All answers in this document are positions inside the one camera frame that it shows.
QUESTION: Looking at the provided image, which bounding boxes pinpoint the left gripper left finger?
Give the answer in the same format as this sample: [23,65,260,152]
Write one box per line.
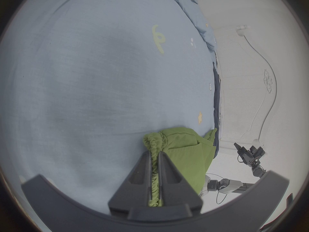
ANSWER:
[108,151,153,211]

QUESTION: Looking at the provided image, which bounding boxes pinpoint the bed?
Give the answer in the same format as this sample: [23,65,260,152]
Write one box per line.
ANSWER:
[0,0,280,229]

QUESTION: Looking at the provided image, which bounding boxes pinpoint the black cable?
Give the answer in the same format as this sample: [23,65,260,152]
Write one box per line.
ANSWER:
[215,190,228,204]

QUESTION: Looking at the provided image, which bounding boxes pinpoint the dark blue T-shirt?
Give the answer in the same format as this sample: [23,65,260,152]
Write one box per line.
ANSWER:
[212,61,222,159]

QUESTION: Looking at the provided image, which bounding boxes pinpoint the green shorts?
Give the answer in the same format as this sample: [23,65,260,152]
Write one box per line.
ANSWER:
[143,127,217,208]

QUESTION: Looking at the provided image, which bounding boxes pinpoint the pale blue quilt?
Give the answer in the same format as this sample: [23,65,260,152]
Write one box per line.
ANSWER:
[154,0,217,52]

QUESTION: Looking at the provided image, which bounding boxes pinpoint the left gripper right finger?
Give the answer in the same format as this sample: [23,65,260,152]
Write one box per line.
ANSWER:
[158,152,203,212]

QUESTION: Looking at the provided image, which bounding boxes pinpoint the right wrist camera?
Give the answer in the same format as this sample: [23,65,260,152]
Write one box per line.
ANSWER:
[250,145,265,158]

